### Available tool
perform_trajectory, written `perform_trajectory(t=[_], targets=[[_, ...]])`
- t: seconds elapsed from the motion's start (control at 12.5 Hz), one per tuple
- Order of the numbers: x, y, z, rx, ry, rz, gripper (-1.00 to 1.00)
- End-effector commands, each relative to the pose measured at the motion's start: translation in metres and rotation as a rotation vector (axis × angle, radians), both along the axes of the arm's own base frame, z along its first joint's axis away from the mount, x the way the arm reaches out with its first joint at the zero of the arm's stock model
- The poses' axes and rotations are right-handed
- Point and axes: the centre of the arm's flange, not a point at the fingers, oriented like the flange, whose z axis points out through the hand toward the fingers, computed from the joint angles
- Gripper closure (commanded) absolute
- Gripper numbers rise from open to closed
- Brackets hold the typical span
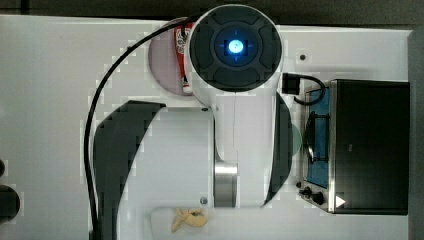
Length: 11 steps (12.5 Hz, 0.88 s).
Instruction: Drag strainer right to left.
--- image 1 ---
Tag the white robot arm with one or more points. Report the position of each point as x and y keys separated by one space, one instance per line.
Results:
x=232 y=150

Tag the grey round plate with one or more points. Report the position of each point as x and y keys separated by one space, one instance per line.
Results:
x=163 y=61

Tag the green mug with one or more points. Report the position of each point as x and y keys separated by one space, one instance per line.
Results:
x=296 y=140

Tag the red ketchup bottle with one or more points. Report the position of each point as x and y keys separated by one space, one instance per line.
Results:
x=180 y=39

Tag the black toaster oven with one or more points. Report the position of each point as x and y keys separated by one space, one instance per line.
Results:
x=355 y=149

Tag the black round object left edge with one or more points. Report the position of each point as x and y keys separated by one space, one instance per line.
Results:
x=9 y=204

